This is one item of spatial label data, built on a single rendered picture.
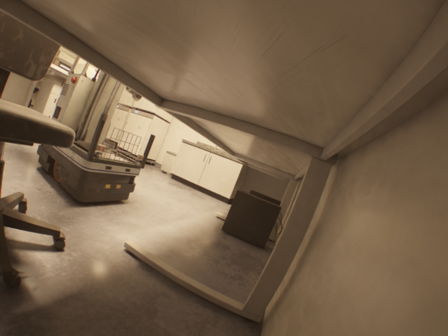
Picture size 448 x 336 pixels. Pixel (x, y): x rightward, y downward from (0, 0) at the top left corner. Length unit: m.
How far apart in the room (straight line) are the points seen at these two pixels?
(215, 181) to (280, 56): 3.12
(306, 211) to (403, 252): 0.50
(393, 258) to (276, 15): 0.33
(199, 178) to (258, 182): 1.09
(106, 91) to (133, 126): 2.79
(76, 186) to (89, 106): 0.65
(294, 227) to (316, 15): 0.64
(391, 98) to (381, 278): 0.22
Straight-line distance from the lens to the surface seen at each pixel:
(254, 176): 3.83
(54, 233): 0.89
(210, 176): 3.40
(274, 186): 3.80
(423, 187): 0.29
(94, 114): 1.63
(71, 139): 0.71
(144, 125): 4.18
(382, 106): 0.30
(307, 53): 0.31
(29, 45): 1.00
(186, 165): 3.60
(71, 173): 1.38
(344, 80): 0.34
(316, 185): 0.73
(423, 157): 0.31
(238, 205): 1.81
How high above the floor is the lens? 0.55
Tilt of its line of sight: level
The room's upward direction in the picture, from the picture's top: 21 degrees clockwise
